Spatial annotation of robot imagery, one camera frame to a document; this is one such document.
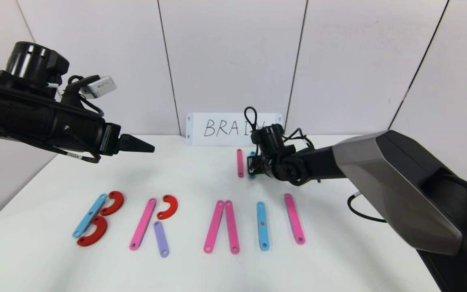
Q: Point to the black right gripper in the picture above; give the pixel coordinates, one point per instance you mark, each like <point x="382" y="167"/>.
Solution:
<point x="251" y="166"/>

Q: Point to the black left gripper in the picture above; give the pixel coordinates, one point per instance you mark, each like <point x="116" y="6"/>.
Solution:
<point x="111" y="139"/>

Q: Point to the short pink bar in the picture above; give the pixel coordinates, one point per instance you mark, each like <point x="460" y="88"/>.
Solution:
<point x="240" y="163"/>

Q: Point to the short blue bar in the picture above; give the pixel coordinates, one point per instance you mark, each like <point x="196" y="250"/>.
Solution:
<point x="252" y="153"/>

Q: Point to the long pink bar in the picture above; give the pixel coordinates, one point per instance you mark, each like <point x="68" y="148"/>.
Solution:
<point x="143" y="224"/>
<point x="294" y="219"/>
<point x="214" y="226"/>
<point x="231" y="227"/>

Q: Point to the red C-shaped piece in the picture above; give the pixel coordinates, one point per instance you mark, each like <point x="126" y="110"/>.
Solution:
<point x="97" y="235"/>
<point x="172" y="207"/>
<point x="118" y="202"/>

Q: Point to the short purple bar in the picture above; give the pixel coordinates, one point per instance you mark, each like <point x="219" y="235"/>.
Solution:
<point x="161" y="239"/>

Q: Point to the orange and black left arm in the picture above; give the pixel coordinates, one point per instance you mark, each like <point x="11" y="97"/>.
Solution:
<point x="14" y="117"/>

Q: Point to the white sign reading BRAIN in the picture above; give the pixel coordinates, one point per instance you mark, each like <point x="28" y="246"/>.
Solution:
<point x="217" y="140"/>

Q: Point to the long blue bar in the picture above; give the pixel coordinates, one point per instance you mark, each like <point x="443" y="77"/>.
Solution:
<point x="262" y="233"/>
<point x="87" y="217"/>

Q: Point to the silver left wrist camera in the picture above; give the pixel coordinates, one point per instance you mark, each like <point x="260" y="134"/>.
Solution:
<point x="100" y="86"/>

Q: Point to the black left camera bracket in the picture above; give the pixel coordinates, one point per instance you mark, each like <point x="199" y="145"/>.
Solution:
<point x="71" y="91"/>

